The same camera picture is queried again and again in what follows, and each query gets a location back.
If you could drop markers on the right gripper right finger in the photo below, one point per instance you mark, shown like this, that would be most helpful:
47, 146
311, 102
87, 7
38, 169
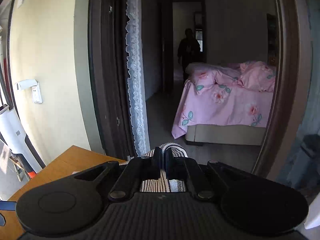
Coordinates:
201, 181

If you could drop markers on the striped knit garment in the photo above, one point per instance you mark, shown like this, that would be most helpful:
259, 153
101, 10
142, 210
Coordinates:
163, 184

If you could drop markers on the pink floral bed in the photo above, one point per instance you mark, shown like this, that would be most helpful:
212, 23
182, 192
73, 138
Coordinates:
225, 105

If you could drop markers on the white wall switch plate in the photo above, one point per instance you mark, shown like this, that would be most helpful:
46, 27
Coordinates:
19, 3

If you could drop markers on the white wall socket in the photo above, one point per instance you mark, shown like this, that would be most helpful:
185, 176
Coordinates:
34, 86

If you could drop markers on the dark brown door frame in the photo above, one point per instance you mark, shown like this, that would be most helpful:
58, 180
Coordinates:
235, 31

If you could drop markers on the person silhouette in doorway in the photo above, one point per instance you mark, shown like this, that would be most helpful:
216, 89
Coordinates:
188, 51

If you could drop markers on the white lace curtain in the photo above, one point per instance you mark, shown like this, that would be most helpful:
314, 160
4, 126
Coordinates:
135, 81

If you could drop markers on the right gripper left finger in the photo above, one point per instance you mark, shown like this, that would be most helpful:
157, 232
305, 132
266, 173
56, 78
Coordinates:
135, 172

